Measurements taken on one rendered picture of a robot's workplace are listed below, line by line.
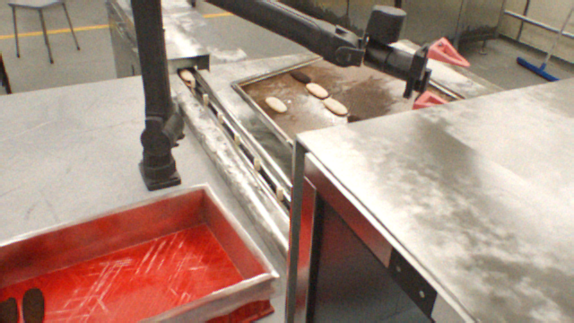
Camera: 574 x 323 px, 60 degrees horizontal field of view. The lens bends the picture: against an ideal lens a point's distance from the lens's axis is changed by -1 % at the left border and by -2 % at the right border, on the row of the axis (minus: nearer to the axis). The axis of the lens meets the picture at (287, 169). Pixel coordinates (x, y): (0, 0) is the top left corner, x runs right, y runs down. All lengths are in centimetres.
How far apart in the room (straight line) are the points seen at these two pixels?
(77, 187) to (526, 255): 112
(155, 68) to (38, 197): 43
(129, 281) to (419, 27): 346
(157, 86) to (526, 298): 96
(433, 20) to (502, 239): 386
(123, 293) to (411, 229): 72
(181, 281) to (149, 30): 53
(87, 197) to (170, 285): 38
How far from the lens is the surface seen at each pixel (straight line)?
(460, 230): 41
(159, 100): 119
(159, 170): 128
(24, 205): 132
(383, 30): 104
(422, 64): 101
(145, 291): 102
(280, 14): 105
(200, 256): 107
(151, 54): 115
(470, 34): 480
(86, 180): 136
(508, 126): 60
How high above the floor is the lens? 155
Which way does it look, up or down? 33 degrees down
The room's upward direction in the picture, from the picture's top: 2 degrees clockwise
